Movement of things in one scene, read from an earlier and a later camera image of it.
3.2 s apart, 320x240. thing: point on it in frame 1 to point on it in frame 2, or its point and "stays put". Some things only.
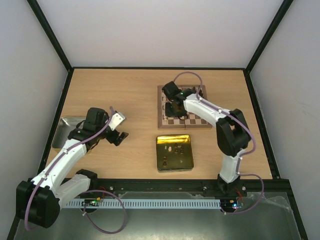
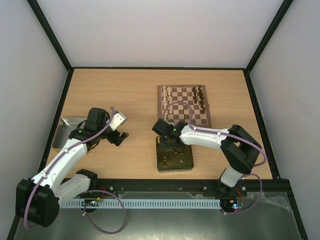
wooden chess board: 189,121 stays put
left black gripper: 112,139 stays put
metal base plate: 267,216 stays put
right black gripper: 173,109 to 169,144
